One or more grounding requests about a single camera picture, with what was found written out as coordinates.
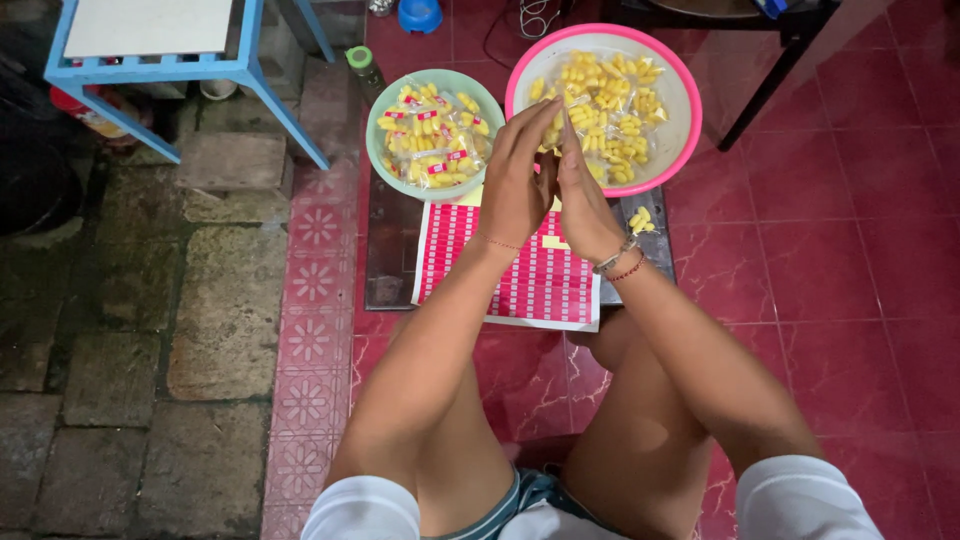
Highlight person's left hand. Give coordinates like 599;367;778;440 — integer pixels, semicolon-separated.
477;96;565;252

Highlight person's right hand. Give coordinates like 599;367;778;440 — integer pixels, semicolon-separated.
555;112;637;265

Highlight clear packet of yellow snacks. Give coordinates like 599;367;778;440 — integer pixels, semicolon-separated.
540;105;571;155

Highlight heap of loose snack packets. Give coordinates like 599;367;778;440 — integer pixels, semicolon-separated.
528;49;670;189

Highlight heap of red-labelled snack packets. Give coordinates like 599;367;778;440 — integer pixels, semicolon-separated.
375;81;492;190

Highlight pink plastic basin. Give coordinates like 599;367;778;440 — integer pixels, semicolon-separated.
504;23;704;198

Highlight green plastic basin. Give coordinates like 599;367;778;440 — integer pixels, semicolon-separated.
365;68;507;202

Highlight red label sticker sheet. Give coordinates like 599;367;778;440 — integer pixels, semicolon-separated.
411;184;602;333

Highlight blue plastic bowl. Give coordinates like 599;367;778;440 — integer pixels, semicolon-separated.
396;0;444;36

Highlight green-capped bottle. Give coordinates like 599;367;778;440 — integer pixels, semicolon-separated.
345;45;388;106

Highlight dark flat board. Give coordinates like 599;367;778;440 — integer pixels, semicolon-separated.
363;168;676;312

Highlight person's right leg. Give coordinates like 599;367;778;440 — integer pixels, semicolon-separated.
562;306;715;540

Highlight person's leg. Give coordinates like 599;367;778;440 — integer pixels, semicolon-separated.
390;311;519;537
562;306;715;540

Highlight grey stone block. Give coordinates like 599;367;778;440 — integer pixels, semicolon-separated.
174;132;295;200

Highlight person's left leg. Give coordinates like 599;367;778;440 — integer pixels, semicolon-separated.
390;311;519;537

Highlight teal striped shorts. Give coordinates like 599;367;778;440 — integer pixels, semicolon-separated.
421;465;624;540

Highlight blue wooden table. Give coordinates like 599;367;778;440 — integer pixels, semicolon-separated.
43;0;336;171

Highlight white shirt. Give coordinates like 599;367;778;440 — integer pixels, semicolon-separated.
300;453;886;540

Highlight red and yellow canister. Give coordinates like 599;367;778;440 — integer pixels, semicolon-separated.
49;84;144;141

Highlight black round tub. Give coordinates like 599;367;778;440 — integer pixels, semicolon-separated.
0;97;85;238

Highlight white cable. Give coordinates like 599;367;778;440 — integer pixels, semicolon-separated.
482;0;564;70

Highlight beaded grey bracelet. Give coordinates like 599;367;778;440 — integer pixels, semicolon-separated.
591;236;639;276

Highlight red beaded bracelet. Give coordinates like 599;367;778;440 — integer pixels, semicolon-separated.
606;255;648;284

